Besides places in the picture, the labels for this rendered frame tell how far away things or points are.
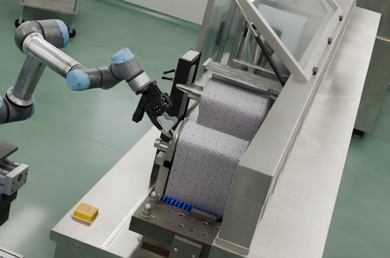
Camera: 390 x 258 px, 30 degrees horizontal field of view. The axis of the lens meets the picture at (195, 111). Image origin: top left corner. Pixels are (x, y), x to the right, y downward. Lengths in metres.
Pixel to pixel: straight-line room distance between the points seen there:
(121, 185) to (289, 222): 1.18
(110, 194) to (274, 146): 1.23
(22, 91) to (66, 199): 1.51
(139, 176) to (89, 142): 2.21
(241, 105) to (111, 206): 0.62
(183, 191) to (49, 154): 2.42
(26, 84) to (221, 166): 0.96
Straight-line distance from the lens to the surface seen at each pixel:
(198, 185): 2.62
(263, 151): 1.72
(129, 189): 2.93
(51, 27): 2.92
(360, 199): 5.53
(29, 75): 3.06
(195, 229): 2.54
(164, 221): 2.53
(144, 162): 3.16
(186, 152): 2.58
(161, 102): 2.61
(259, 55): 3.17
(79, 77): 2.57
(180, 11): 8.38
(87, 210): 2.70
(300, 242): 1.84
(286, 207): 1.96
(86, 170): 4.85
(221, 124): 2.77
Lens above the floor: 2.36
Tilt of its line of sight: 23 degrees down
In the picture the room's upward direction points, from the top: 15 degrees clockwise
